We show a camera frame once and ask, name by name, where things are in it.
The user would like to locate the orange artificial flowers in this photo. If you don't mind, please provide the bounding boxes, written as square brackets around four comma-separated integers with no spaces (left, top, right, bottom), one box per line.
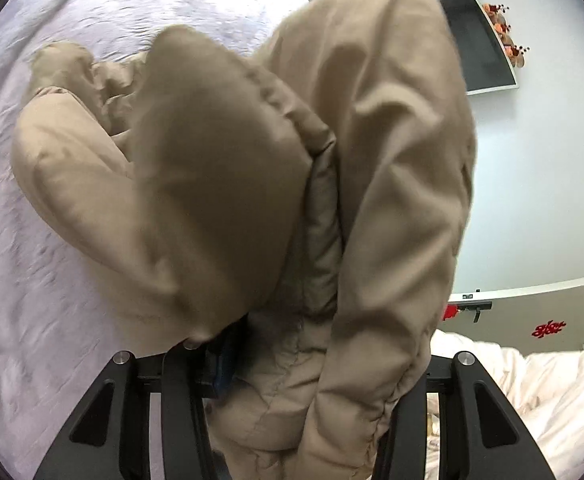
[482,3,530,68]

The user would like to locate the wall mounted television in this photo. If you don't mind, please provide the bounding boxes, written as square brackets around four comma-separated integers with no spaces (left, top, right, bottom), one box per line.
[438,0,518,96]

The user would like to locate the cream blanket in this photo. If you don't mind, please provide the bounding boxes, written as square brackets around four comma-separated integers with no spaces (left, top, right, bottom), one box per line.
[431,330,584,479]

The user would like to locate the tan puffer jacket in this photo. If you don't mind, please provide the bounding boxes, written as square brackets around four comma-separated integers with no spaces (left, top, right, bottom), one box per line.
[10,0,479,480]

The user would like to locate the lavender bed quilt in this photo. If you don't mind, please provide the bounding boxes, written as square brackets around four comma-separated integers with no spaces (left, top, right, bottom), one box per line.
[0,0,306,479]

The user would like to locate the red wall sticker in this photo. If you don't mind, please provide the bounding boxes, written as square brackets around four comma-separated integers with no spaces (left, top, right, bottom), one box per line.
[531,320,566,339]

